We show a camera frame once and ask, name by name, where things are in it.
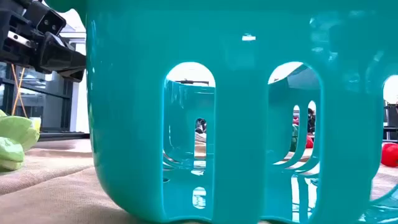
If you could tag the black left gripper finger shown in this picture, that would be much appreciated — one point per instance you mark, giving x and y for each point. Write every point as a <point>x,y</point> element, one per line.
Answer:
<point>59,57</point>
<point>76,74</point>

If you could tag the green toy lettuce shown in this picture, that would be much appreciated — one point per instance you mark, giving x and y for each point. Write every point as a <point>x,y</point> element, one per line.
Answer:
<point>12,130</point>

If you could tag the red toy pepper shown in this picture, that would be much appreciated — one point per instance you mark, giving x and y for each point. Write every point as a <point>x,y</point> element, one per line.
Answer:
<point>390,155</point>

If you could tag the teal plastic slotted basket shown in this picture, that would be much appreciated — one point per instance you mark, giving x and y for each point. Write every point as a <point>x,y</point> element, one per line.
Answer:
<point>130,93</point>

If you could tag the pale yellow cup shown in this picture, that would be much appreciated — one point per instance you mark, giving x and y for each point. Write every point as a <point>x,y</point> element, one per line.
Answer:
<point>36,122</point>

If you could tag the tan burlap cloth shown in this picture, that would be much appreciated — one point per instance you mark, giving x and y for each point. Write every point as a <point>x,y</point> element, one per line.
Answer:
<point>46,199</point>

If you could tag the white plaid dish towel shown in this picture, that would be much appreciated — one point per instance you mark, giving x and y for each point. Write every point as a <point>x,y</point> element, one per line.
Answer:
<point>200,138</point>

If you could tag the black metal rack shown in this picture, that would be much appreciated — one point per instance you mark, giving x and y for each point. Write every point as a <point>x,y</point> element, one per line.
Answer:
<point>391,121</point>

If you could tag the black window frame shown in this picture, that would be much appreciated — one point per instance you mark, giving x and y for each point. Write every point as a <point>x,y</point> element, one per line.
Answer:
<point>66,105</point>

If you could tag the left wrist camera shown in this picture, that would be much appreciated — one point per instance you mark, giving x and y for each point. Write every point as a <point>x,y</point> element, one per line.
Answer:
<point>46,18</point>

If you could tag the black table frame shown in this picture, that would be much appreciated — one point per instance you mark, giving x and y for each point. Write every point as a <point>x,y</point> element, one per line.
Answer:
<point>62,135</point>

